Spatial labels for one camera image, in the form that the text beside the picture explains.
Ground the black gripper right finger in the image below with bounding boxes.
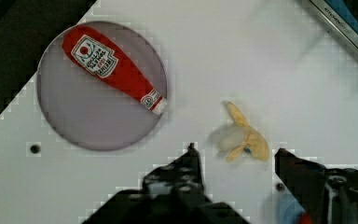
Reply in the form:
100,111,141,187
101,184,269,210
274,148,358,224

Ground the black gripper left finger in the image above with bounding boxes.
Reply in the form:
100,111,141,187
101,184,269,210
82,144,249,224

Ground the plush peeled banana toy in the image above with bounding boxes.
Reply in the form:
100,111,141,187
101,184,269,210
211,101,270,162

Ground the round grey plate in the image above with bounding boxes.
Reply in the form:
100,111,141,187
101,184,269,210
36,21,168,151

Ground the plush red ketchup bottle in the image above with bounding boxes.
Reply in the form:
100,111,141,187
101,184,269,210
62,25,168,116

